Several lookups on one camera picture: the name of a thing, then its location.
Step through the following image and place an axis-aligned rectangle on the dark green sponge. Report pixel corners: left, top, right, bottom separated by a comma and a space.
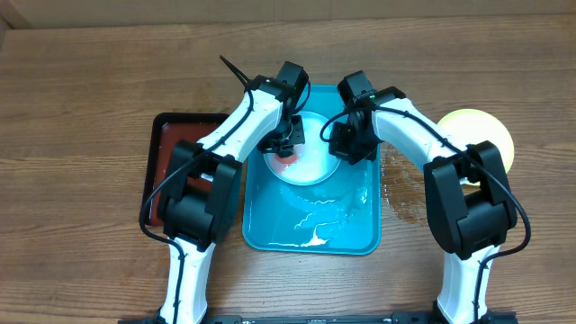
274, 154, 297, 165

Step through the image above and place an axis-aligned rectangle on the light blue plate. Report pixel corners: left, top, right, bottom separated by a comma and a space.
264, 112, 340, 185

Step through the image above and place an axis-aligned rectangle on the yellow-green plate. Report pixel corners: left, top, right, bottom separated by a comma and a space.
438, 109, 515, 173

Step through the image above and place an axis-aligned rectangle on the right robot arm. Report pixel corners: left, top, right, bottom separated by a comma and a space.
322, 85, 518, 323

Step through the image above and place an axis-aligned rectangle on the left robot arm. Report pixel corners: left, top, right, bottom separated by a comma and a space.
144, 61, 309, 323

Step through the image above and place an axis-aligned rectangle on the teal plastic tray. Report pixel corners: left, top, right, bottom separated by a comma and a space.
242, 85, 382, 256

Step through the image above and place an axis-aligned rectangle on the black tray with red liquid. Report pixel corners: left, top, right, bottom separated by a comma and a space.
142, 112, 228, 202

